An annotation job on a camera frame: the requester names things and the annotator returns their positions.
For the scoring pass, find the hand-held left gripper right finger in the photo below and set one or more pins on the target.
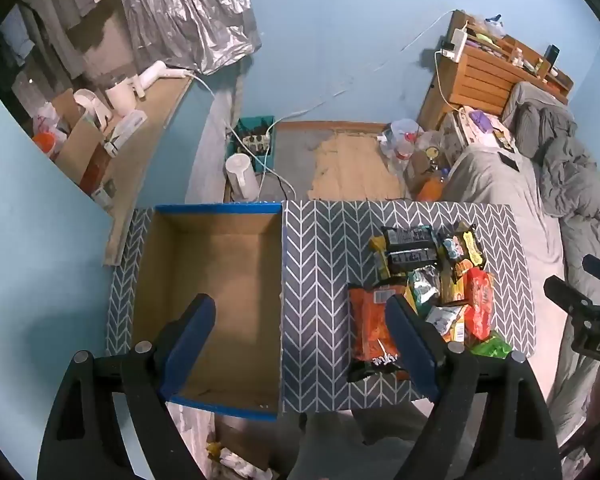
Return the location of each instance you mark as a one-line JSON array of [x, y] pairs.
[[410, 347]]

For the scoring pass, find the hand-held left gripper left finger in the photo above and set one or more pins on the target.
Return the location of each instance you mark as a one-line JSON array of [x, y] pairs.
[[190, 347]]

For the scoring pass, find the white snack packet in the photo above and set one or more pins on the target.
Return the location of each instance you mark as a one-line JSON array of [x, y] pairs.
[[442, 317]]

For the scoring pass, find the large orange chip bag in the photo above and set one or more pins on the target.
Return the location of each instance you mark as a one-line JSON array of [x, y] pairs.
[[370, 320]]

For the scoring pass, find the small yellow snack packet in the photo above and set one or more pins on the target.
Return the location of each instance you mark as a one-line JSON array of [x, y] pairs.
[[458, 329]]

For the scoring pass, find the yellow brown snack packet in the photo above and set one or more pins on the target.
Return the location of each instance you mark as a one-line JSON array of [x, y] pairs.
[[455, 290]]

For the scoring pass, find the blue-rimmed cardboard box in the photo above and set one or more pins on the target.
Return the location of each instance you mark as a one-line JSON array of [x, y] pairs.
[[230, 285]]

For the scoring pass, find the red snack packet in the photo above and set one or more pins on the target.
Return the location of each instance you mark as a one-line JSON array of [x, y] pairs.
[[480, 305]]

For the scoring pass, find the bright green snack packet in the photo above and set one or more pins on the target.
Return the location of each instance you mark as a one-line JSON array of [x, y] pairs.
[[492, 346]]

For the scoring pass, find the black snack packet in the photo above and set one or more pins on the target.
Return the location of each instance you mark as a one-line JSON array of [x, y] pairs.
[[412, 260], [409, 237]]

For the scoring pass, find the long yellow snack packet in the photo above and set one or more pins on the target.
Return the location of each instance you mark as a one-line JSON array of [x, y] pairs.
[[380, 265]]

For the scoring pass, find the silver green snack packet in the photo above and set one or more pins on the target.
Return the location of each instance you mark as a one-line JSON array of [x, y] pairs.
[[425, 285]]

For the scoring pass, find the dark multicoloured snack packet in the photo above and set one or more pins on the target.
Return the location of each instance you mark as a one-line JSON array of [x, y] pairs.
[[462, 250]]

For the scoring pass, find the grey duvet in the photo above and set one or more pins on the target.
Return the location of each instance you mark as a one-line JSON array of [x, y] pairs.
[[565, 155]]

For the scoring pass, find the grey bed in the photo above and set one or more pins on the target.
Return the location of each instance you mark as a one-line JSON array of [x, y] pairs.
[[500, 195]]

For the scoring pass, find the crumpled paper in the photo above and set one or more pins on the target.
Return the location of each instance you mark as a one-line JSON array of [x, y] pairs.
[[240, 465]]

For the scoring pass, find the black phone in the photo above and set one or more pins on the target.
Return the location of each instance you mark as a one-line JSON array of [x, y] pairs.
[[509, 161]]

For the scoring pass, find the orange drink bottle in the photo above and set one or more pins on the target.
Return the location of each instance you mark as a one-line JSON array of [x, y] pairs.
[[432, 187]]

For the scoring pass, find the white electric kettle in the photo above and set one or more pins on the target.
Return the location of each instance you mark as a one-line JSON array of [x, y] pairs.
[[242, 180]]

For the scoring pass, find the white box with purple item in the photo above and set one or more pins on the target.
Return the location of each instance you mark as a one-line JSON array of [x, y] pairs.
[[472, 127]]

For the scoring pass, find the yellow lid jar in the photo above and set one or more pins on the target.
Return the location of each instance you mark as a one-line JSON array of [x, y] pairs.
[[433, 154]]

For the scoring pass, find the clear plastic bottle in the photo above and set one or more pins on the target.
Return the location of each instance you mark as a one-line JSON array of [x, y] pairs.
[[402, 157]]

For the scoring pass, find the teal plastic crate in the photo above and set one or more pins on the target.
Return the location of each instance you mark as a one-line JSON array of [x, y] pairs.
[[269, 155]]

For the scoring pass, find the wooden counter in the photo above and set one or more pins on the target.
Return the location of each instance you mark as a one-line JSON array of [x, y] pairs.
[[152, 140]]

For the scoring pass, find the power strip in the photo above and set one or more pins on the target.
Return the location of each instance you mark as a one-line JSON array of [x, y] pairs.
[[256, 142]]

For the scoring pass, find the clear plastic bag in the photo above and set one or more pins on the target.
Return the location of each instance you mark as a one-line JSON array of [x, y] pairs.
[[405, 130]]

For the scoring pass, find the wooden headboard shelf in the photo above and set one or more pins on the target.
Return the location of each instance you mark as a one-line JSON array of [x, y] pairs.
[[480, 77]]

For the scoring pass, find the brown cardboard box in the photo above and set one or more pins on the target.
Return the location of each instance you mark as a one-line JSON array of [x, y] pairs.
[[82, 152]]

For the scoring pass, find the white carton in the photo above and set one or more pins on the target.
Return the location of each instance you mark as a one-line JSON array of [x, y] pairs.
[[125, 132]]

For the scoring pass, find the white cup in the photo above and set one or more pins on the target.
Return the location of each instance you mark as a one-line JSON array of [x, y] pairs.
[[121, 96]]

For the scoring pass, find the white charger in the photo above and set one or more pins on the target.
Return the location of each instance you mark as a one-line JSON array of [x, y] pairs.
[[457, 42]]

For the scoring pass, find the white hair dryer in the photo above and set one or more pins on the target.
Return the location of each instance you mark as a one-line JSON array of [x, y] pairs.
[[157, 74]]

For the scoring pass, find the silver plastic sheet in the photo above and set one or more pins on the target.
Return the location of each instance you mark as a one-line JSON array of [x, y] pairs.
[[190, 10]]

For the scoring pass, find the hanging clothes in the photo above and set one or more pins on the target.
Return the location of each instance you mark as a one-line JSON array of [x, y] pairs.
[[55, 15]]

